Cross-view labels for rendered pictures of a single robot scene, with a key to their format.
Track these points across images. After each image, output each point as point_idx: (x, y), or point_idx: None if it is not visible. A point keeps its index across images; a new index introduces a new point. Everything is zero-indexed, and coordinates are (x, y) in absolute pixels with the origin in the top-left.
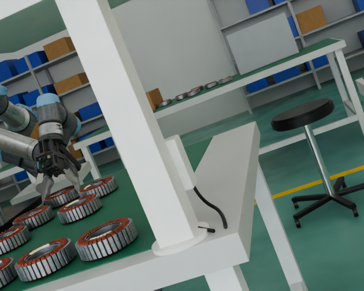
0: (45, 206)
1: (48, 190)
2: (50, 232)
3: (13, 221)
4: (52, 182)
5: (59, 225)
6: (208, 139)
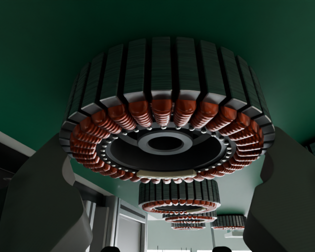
0: (210, 207)
1: (69, 182)
2: (242, 199)
3: (21, 165)
4: (87, 217)
5: (249, 194)
6: None
